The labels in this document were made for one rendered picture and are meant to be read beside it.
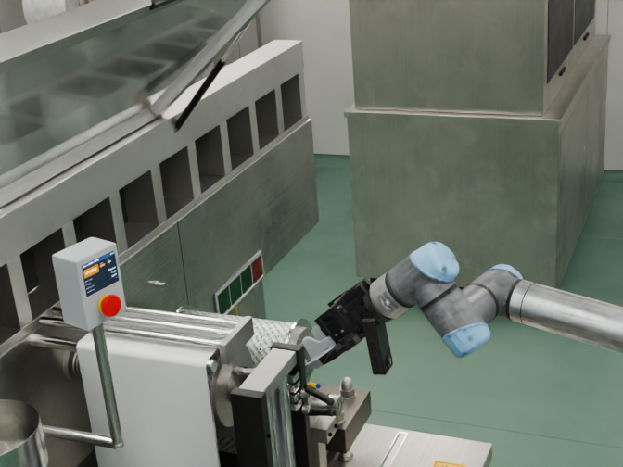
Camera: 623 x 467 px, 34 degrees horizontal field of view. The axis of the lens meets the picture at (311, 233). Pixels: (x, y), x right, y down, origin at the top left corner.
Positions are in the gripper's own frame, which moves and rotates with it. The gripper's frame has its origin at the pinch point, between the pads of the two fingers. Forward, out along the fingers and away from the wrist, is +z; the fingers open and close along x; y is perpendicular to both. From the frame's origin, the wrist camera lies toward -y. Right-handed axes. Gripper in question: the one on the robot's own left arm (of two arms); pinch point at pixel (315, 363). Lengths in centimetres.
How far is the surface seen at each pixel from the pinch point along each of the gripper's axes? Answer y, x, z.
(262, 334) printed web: 10.5, 0.7, 4.3
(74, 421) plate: 21.5, 26.0, 29.7
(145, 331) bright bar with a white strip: 25.8, 29.5, -0.6
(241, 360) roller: 11.3, 19.9, -3.6
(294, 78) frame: 48, -87, 10
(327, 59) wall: 71, -452, 171
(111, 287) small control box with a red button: 34, 52, -22
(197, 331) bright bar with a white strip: 20.4, 26.6, -6.3
